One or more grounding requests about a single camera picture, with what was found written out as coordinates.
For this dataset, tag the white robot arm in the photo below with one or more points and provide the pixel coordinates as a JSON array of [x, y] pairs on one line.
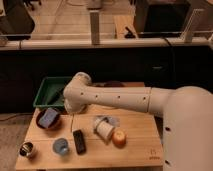
[[187, 114]]

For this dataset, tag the blue plastic cup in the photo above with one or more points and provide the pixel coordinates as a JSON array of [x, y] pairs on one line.
[[60, 146]]

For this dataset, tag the purple bowl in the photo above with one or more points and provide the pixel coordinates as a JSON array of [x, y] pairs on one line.
[[113, 84]]

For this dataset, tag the white cylindrical container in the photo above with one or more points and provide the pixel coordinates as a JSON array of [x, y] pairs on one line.
[[103, 128]]

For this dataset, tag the dark green cucumber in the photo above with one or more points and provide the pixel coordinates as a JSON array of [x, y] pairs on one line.
[[55, 96]]

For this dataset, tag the orange apple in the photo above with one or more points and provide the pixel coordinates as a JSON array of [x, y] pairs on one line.
[[119, 138]]

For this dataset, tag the black object on desk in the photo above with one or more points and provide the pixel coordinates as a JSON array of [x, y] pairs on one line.
[[129, 33]]

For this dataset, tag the green plastic tray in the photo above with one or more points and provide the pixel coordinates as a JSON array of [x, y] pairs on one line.
[[48, 87]]

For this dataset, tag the blue sponge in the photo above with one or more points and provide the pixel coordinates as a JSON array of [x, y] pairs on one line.
[[48, 117]]

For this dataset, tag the black office chair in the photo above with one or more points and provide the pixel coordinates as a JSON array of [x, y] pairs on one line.
[[15, 22]]

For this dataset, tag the grey metal post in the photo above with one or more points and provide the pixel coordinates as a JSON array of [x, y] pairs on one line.
[[94, 23]]

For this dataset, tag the grey angled post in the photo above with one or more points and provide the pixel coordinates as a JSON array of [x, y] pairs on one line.
[[192, 24]]

